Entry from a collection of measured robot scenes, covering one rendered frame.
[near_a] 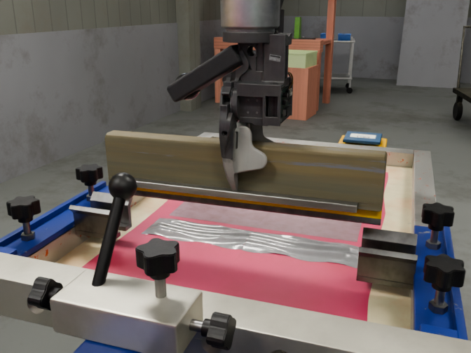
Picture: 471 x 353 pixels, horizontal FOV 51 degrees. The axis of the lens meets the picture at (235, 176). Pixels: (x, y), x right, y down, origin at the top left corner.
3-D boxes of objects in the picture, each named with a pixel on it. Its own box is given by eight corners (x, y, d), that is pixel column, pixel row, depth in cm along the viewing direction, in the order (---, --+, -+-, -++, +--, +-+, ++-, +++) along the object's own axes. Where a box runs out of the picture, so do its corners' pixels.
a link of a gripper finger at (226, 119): (228, 160, 64) (232, 91, 63) (217, 159, 65) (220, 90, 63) (240, 156, 69) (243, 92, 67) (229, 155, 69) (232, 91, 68)
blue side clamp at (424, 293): (409, 259, 79) (414, 219, 77) (443, 265, 77) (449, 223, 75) (407, 391, 52) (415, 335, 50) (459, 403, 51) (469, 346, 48)
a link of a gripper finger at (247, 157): (262, 198, 65) (266, 128, 63) (219, 193, 67) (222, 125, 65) (268, 194, 68) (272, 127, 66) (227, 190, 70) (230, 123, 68)
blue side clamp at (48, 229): (104, 214, 96) (101, 180, 93) (127, 218, 94) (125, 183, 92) (-16, 297, 69) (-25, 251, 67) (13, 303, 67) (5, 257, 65)
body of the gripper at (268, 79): (279, 132, 63) (281, 33, 59) (215, 127, 65) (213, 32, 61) (292, 119, 70) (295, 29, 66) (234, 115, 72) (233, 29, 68)
